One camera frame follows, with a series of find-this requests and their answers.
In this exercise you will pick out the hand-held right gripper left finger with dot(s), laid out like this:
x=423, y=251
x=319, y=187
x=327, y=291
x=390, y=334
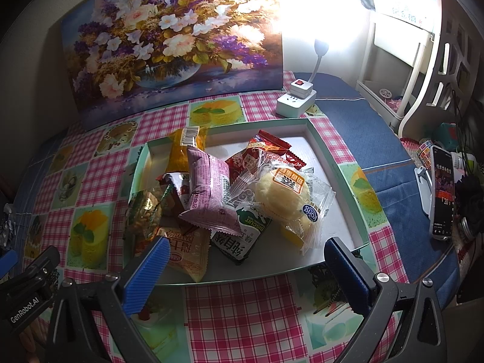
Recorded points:
x=147, y=272

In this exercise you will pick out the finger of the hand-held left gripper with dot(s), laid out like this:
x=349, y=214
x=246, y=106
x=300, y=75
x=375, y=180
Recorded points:
x=6, y=261
x=43, y=261

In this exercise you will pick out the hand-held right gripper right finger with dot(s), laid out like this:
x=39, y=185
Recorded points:
x=349, y=272

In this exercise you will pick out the white cardboard tray green rim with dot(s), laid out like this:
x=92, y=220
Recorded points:
x=340, y=230

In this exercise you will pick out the tan bread packet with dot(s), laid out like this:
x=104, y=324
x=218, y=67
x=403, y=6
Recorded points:
x=187, y=255

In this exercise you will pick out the yellow jelly cup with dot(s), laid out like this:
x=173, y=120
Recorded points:
x=293, y=236

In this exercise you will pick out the red white snack packet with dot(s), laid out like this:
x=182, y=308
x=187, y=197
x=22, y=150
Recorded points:
x=177, y=194

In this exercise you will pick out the green white biscuit packet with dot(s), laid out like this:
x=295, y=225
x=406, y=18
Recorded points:
x=238, y=240

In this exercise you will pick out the pink snack packet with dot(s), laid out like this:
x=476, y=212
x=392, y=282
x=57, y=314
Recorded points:
x=208, y=193

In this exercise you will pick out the round bun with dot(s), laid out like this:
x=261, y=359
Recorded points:
x=279, y=196

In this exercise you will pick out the yellow cake packet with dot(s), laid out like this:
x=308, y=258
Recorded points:
x=181, y=155

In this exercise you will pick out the small dark red wafer packet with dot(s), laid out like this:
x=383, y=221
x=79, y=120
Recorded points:
x=281, y=149

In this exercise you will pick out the crumpled foil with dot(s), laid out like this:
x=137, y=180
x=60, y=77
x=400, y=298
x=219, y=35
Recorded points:
x=7, y=227

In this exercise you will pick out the white phone stand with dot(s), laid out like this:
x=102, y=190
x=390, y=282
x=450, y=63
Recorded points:
x=422, y=185

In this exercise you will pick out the smartphone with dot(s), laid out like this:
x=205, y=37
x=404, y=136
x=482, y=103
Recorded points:
x=444, y=196

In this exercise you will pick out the metal jar lid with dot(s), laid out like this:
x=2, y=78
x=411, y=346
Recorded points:
x=469, y=228

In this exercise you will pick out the pink white crochet mat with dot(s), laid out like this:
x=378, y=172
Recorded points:
x=410, y=143

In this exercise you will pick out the black cloth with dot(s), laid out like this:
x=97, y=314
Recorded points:
x=470, y=196

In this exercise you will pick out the blue cloth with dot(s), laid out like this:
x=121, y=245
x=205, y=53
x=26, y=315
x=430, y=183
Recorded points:
x=378, y=128

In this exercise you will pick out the white green cup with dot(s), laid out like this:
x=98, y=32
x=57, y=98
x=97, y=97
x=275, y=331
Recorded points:
x=463, y=160

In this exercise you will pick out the teal toy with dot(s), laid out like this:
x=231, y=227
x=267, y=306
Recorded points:
x=450, y=132

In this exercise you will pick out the pink patterned item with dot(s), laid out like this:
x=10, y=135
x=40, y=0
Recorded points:
x=397, y=105

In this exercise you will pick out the white power socket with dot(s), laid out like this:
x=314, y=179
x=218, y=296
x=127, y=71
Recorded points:
x=291, y=107

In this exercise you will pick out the white round lattice disc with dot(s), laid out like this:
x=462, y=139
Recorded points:
x=386, y=93

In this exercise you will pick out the white carved chair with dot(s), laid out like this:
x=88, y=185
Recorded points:
x=440, y=64

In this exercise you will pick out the flower painting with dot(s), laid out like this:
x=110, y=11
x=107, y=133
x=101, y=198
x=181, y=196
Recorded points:
x=170, y=45

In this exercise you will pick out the white adapter red switch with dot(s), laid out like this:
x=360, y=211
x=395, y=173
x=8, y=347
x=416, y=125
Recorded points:
x=302, y=89

